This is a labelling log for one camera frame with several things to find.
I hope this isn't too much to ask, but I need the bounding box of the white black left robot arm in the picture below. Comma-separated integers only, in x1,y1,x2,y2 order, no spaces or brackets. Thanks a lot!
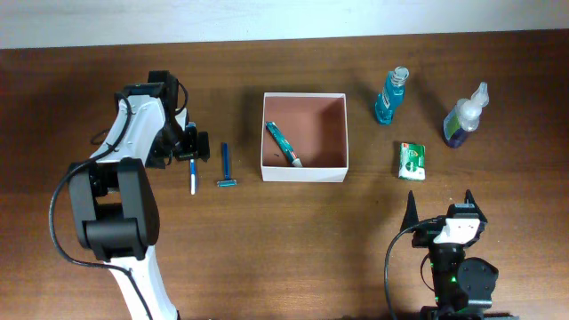
63,70,210,319

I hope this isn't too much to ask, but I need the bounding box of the blue mouthwash bottle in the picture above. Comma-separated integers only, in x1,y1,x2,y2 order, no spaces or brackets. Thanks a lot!
374,66,410,125

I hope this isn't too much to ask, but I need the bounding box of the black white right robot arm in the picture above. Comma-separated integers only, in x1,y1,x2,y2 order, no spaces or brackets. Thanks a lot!
400,190,515,320

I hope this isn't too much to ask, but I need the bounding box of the green Dettol soap bar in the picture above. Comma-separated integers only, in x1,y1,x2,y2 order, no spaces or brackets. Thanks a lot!
398,142,426,181

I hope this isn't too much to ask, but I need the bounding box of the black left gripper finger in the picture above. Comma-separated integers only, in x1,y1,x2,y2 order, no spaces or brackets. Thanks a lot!
196,132,210,161
175,125,198,161

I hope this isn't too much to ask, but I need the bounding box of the clear purple foam soap bottle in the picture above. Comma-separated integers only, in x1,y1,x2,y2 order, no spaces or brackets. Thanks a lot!
443,82,489,148

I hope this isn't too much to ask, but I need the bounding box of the white cardboard box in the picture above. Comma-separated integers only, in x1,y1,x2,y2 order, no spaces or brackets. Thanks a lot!
260,92,349,182

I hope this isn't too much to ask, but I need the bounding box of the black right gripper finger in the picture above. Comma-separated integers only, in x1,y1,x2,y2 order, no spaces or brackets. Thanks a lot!
400,190,419,233
464,189,477,209

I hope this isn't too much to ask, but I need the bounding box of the blue disposable razor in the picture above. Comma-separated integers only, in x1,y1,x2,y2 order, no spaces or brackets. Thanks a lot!
217,142,237,188

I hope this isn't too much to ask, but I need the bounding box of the blue white toothbrush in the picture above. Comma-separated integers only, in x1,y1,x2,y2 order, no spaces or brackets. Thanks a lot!
187,122,197,196

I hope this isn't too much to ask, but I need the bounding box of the teal white toothpaste tube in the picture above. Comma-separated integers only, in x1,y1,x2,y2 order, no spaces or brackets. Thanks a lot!
265,122,303,168

